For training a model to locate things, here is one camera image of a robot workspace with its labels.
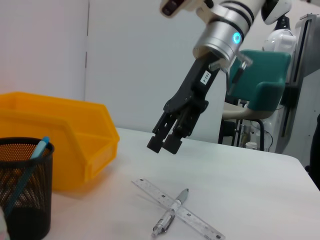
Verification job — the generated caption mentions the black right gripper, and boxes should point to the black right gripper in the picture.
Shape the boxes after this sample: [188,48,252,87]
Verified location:
[146,51,225,155]

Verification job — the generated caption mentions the transparent plastic ruler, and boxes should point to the transparent plastic ruler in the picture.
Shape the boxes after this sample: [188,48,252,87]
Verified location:
[131,177,226,240]

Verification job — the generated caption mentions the grey white pen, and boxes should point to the grey white pen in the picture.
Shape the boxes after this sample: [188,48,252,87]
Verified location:
[151,188,190,238]

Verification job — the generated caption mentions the blue scissors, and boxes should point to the blue scissors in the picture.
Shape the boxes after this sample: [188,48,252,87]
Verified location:
[3,136,51,218]

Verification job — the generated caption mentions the clear water bottle green label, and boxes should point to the clear water bottle green label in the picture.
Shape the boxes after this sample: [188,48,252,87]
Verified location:
[0,207,11,240]

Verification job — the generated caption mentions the black mesh pen holder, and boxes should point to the black mesh pen holder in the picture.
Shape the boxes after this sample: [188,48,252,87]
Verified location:
[0,136,55,240]

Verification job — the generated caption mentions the yellow plastic bin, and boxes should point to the yellow plastic bin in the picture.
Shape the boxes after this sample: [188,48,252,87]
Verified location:
[0,91,120,192]

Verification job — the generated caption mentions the teal office chair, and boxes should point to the teal office chair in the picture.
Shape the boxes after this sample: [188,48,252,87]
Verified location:
[218,49,292,152]

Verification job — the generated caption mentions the black chair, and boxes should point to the black chair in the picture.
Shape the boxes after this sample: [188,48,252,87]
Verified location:
[305,126,320,191]

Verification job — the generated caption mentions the grey metal stand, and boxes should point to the grey metal stand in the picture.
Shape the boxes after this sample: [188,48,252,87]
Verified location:
[274,13,320,155]

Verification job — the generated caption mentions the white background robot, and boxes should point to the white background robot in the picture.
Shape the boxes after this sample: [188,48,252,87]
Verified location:
[262,14,298,55]

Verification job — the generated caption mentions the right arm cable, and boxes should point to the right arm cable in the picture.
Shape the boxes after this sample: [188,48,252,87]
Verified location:
[208,51,254,96]

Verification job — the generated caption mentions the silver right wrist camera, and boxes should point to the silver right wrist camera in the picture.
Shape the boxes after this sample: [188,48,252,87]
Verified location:
[159,0,216,18]

